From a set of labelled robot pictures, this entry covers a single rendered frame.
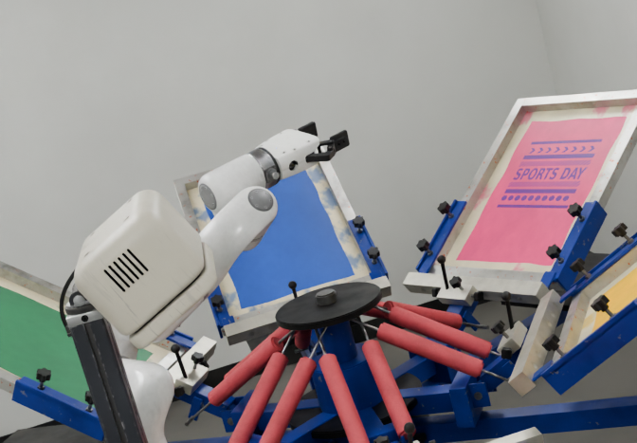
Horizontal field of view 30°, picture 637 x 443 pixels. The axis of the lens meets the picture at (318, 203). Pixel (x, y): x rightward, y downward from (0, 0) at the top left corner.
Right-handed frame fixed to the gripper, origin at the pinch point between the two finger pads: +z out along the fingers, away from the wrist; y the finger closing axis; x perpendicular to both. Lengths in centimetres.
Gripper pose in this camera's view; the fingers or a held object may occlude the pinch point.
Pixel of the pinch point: (327, 134)
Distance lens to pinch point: 225.1
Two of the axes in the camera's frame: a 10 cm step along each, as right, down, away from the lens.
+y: -6.4, -2.2, 7.4
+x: 1.9, 8.8, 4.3
